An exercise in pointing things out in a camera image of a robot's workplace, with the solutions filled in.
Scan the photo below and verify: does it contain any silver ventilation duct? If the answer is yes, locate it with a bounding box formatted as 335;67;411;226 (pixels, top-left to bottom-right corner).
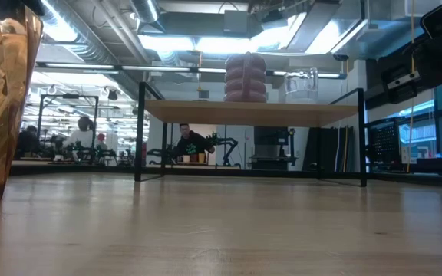
40;0;119;65

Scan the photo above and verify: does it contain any wooden shelf with black frame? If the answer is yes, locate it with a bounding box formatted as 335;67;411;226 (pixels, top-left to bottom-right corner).
134;80;368;188

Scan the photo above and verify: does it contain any person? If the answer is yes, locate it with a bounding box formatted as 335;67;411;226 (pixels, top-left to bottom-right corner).
64;116;96;151
172;123;216;159
95;133;109;151
16;125;41;157

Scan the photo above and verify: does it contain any black metal frame rig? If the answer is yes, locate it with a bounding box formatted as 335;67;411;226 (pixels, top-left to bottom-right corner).
38;93;100;162

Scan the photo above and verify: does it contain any black perforated panel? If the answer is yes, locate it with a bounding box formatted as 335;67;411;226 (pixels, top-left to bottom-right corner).
368;120;401;166

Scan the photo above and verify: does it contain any black equipment cart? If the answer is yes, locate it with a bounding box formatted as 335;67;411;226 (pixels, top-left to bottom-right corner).
249;126;297;171

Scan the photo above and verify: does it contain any black bracket with white strip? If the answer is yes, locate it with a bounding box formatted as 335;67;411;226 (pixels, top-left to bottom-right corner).
381;67;422;105

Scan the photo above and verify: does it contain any pink ribbed ceramic mug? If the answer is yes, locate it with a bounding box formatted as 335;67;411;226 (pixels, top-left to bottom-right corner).
223;51;268;104

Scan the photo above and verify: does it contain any hanging yellow cable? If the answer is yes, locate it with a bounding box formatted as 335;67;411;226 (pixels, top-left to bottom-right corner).
405;0;417;174

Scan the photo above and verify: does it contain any clear glass footed mug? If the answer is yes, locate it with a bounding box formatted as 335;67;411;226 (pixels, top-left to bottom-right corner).
283;67;320;105

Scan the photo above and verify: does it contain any amber faceted glass cup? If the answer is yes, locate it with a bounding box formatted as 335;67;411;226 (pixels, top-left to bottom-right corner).
0;0;45;205

